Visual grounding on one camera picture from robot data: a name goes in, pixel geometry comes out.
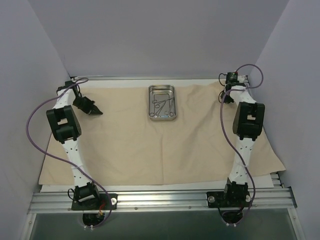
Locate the aluminium front rail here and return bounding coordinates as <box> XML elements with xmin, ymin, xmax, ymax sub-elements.
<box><xmin>28</xmin><ymin>188</ymin><xmax>297</xmax><ymax>214</ymax></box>

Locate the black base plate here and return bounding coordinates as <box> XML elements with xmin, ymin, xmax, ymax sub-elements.
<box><xmin>206</xmin><ymin>191</ymin><xmax>251</xmax><ymax>208</ymax></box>
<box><xmin>71</xmin><ymin>193</ymin><xmax>118</xmax><ymax>211</ymax></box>

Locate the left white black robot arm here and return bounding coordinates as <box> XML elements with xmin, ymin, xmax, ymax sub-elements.
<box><xmin>46</xmin><ymin>80</ymin><xmax>103</xmax><ymax>210</ymax></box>

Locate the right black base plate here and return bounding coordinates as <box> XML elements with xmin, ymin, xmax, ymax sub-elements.
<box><xmin>206</xmin><ymin>191</ymin><xmax>251</xmax><ymax>208</ymax></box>

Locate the steel instrument tray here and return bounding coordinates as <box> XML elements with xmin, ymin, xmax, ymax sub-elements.
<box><xmin>148</xmin><ymin>84</ymin><xmax>177</xmax><ymax>121</ymax></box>

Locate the beige cloth wrap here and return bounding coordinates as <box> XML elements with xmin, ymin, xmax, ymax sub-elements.
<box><xmin>37</xmin><ymin>82</ymin><xmax>286</xmax><ymax>186</ymax></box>

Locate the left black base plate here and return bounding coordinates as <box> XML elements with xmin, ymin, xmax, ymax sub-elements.
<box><xmin>71</xmin><ymin>193</ymin><xmax>118</xmax><ymax>211</ymax></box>

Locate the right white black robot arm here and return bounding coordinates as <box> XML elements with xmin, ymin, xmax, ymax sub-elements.
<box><xmin>219</xmin><ymin>71</ymin><xmax>265</xmax><ymax>207</ymax></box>

